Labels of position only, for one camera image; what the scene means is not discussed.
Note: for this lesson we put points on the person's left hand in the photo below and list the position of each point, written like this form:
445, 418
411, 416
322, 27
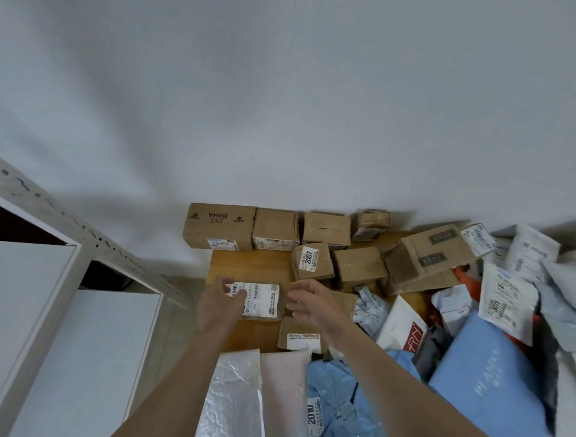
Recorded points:
216, 310

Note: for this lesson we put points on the blue plastic mailer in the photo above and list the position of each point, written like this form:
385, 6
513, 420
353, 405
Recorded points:
342, 396

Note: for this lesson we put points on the person's right hand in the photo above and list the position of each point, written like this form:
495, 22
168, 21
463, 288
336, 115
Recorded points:
321, 306

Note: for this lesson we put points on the INS BAHA cardboard box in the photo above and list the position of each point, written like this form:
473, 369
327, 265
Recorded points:
216, 234

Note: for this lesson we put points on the tall brown box double label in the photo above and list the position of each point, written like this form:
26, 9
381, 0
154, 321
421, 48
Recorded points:
274, 225

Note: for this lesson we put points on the stack of cardboard boxes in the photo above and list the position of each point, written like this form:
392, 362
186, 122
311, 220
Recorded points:
360, 265

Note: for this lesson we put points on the white metal shelf rack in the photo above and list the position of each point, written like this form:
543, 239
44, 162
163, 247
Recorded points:
67, 342

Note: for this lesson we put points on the smooth light blue mailer package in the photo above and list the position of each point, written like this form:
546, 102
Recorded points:
486, 387

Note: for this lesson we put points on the brown box large label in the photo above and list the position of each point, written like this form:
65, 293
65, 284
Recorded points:
261, 301

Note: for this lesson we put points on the cream mailer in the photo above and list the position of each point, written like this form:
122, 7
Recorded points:
285, 391

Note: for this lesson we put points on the white bubble mailer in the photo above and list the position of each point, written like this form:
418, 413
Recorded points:
234, 396

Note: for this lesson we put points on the person's right forearm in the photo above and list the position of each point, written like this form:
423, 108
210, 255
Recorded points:
396, 396

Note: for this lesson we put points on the person's left forearm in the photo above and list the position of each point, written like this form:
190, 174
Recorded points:
180, 387

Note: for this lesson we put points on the pile of white mailers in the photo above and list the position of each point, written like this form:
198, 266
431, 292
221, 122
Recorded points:
508, 306

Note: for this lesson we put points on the wooden table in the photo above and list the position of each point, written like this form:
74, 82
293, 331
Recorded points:
252, 270

